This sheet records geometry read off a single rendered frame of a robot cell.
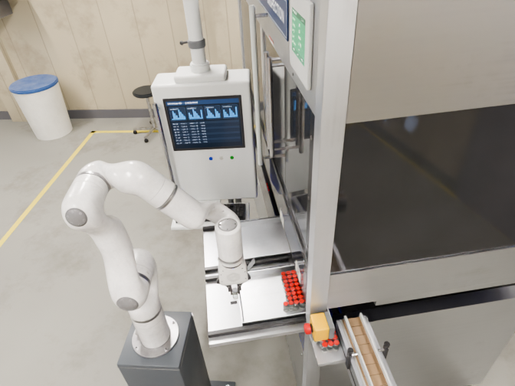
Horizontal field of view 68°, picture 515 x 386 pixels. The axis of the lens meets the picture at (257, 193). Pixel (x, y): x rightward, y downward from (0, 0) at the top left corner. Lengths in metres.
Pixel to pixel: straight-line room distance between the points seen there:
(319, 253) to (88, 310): 2.13
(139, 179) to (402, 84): 0.72
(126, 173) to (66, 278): 2.34
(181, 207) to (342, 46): 0.61
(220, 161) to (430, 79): 1.40
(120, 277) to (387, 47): 1.02
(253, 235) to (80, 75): 3.98
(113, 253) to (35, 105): 4.06
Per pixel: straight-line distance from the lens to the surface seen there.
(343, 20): 0.90
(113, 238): 1.25
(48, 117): 5.28
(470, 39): 1.06
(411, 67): 1.01
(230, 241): 1.20
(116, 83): 5.35
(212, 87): 1.98
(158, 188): 1.10
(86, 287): 3.23
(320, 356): 1.59
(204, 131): 2.09
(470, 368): 2.41
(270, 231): 2.00
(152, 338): 1.63
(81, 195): 1.12
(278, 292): 1.74
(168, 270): 3.10
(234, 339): 1.62
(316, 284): 1.40
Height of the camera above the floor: 2.27
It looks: 38 degrees down
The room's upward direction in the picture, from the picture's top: 4 degrees counter-clockwise
